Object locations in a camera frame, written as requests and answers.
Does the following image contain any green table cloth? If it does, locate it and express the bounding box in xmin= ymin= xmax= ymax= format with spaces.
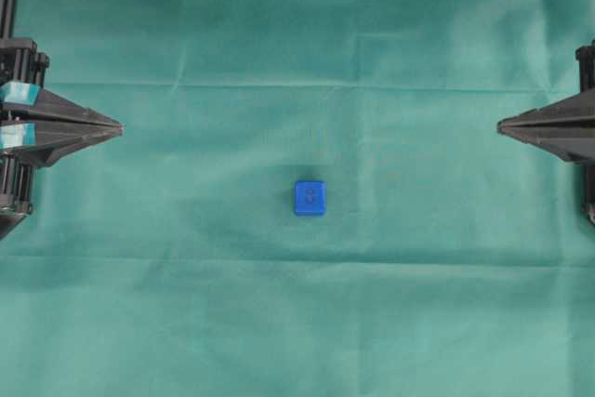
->
xmin=1 ymin=0 xmax=594 ymax=396

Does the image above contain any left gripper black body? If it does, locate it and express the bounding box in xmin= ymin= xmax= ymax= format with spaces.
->
xmin=1 ymin=40 xmax=49 ymax=237

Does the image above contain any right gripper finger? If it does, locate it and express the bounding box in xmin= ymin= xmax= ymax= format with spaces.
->
xmin=496 ymin=101 xmax=594 ymax=130
xmin=498 ymin=126 xmax=594 ymax=165

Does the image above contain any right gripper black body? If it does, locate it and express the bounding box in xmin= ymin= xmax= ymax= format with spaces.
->
xmin=575 ymin=42 xmax=594 ymax=224

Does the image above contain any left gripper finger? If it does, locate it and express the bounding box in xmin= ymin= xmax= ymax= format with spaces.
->
xmin=1 ymin=82 xmax=122 ymax=129
xmin=1 ymin=123 xmax=124 ymax=168

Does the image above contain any blue block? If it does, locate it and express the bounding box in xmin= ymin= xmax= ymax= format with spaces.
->
xmin=294 ymin=180 xmax=326 ymax=217

